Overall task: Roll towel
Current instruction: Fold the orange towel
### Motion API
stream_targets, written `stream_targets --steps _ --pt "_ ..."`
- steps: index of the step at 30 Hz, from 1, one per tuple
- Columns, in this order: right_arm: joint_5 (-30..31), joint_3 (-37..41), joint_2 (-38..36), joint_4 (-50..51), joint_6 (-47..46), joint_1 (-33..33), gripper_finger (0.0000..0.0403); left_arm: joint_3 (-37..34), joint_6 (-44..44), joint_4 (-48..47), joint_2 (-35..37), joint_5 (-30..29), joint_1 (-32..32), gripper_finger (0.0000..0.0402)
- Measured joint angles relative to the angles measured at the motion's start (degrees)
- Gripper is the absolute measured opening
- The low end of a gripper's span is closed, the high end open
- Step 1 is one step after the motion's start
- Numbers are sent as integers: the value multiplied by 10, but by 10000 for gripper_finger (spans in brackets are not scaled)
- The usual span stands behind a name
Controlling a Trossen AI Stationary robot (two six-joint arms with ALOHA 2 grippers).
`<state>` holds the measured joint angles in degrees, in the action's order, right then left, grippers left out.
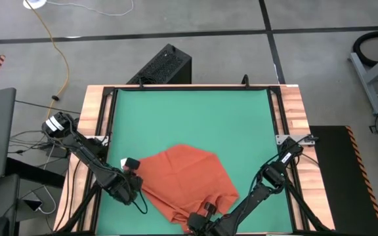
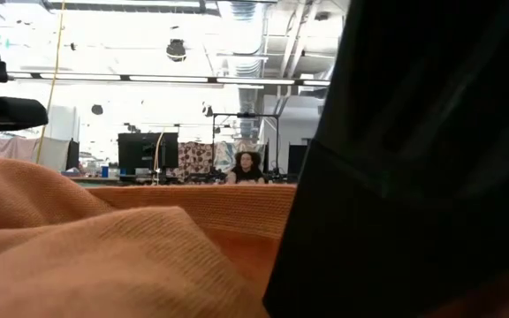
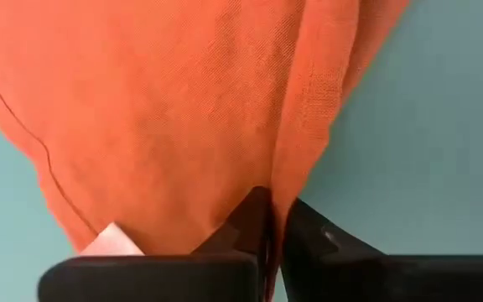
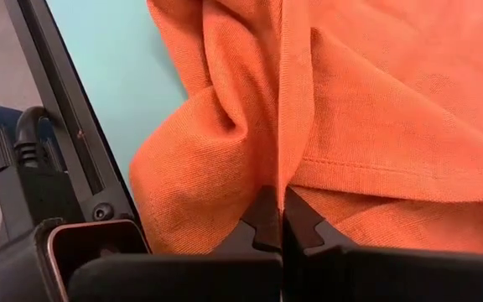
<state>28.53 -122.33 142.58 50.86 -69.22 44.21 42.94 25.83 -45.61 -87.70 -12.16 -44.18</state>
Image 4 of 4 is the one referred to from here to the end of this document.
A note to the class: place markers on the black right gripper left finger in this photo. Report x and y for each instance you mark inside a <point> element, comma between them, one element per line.
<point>183,277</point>

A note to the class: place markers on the black table-level camera housing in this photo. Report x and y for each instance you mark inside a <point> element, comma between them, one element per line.
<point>19,268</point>

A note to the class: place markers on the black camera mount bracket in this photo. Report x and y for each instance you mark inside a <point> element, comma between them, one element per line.
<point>44,197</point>

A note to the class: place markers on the orange towel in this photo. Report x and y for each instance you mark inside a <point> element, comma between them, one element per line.
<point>371,105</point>

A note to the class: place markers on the black aluminium table frame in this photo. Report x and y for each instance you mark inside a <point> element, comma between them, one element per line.
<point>65,105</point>

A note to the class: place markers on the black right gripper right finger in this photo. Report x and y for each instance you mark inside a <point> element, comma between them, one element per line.
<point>392,277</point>

